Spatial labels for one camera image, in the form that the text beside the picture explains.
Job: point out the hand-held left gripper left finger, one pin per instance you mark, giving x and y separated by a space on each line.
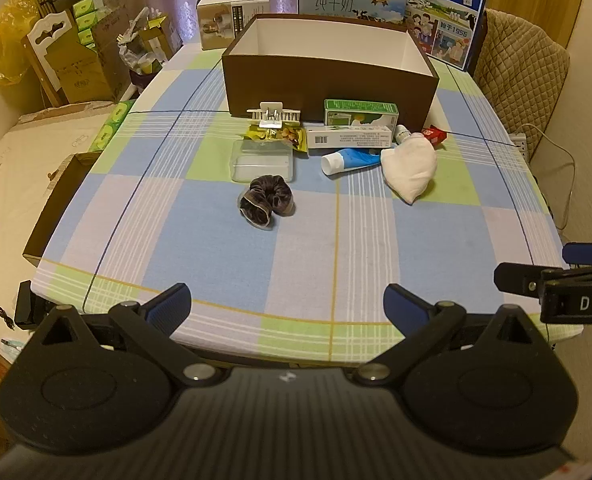
173 302

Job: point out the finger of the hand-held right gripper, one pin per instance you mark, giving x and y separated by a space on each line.
518 277
583 252

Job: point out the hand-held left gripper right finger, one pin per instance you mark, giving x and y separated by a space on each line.
401 305

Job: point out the dark velvet scrunchie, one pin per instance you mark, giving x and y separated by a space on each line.
266 200

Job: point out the blue and white tube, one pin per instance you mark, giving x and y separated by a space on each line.
351 160

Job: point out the clear plastic container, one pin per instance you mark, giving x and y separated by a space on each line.
261 162

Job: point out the red packet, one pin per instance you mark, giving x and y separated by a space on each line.
435 135

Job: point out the small white bottle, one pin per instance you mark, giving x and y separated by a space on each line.
402 134

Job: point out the long white carton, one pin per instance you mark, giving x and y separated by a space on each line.
348 137

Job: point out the green and white carton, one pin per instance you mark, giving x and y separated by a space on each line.
361 107

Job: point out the yellow snack packet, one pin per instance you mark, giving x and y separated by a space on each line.
286 135

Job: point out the white hair claw clip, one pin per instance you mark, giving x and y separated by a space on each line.
271 116

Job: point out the brown cardboard box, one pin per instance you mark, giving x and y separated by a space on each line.
326 90

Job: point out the checked tablecloth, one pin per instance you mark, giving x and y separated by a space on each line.
301 260

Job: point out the white power strip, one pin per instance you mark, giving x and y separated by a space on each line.
521 143

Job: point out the black device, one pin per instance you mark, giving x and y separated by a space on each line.
28 305

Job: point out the brown tray box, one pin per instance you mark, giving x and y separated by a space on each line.
51 210

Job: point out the green tissue pack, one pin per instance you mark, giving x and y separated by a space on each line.
102 137
122 114

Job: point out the chair with quilted cover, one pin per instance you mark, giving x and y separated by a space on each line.
521 75

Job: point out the purple bin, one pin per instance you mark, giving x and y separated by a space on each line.
141 80

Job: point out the clear plastic bag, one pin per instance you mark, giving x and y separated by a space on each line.
136 45

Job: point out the small cardboard box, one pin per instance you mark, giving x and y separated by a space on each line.
158 40

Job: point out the dark blue milk carton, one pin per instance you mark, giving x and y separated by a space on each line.
446 20

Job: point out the white appliance box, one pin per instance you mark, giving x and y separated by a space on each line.
216 20

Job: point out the stack of green tissue packs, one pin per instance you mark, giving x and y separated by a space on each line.
88 15

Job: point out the yellow plastic bag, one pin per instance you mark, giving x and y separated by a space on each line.
6 40

